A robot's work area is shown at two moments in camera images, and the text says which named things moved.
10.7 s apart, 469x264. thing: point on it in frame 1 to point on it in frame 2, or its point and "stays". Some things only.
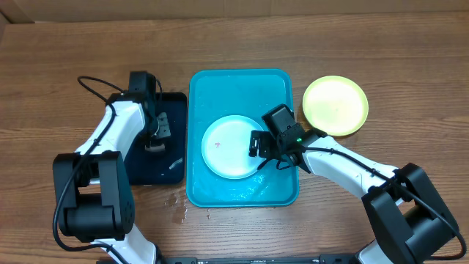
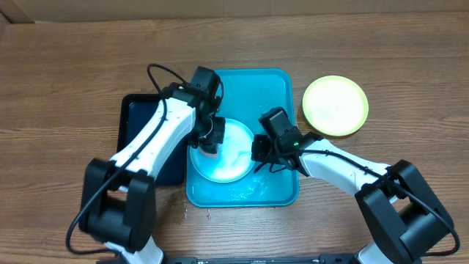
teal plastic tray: [246, 94] stays
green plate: [335, 105] stays
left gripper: [165, 130] to [218, 137]
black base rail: [309, 259] stays
